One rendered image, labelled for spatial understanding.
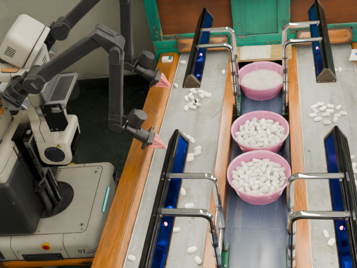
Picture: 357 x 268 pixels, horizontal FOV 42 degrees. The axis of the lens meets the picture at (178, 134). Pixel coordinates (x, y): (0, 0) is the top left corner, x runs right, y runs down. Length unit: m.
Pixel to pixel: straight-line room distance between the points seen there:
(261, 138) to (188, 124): 0.37
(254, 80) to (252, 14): 0.38
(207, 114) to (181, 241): 0.77
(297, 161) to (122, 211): 0.76
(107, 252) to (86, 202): 0.92
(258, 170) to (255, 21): 1.01
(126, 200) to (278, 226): 0.63
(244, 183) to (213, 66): 0.93
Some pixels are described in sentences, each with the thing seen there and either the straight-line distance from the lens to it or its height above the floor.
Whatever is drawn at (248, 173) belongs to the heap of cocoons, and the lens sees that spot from 2.03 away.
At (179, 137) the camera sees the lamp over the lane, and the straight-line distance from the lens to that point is 1.70.
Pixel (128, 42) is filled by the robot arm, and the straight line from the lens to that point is 2.28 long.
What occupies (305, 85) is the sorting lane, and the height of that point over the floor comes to 0.74.
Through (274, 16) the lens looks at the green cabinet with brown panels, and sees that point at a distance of 2.73.
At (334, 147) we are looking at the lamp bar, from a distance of 1.63.
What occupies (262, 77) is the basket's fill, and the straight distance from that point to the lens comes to 2.60.
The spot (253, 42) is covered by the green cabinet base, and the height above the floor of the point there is 0.80.
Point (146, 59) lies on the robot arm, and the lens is 2.31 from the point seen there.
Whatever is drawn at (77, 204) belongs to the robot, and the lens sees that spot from 2.75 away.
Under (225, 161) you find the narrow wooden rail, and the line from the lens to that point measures 2.06.
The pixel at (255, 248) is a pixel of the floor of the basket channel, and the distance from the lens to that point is 1.87.
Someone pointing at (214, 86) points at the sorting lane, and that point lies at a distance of 2.55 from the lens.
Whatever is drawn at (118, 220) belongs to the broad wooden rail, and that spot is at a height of 0.76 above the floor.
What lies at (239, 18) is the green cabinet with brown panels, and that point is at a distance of 2.72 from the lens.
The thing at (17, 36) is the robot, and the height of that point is 1.37.
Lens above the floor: 2.20
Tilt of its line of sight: 40 degrees down
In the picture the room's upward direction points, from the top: 12 degrees counter-clockwise
